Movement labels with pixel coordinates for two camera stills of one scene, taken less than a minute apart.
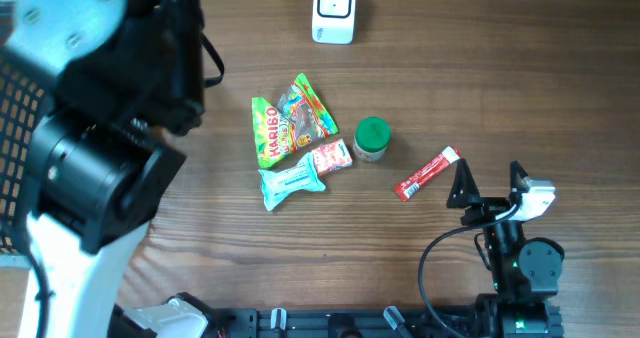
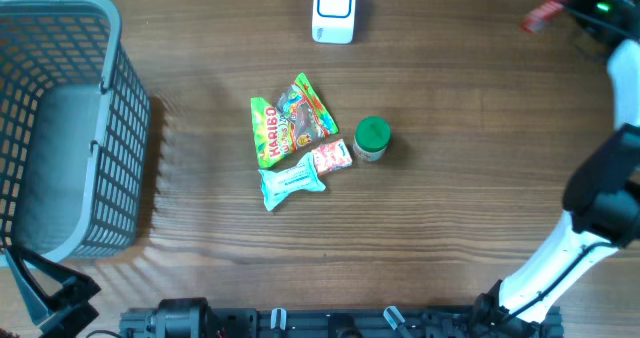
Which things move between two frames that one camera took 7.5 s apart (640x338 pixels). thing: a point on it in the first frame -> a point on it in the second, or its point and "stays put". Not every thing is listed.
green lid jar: (372, 138) stays put
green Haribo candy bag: (298, 118) stays put
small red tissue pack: (331, 156) stays put
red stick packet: (447, 156) -> (534, 20)
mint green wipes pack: (276, 185) stays put
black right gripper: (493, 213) -> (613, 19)
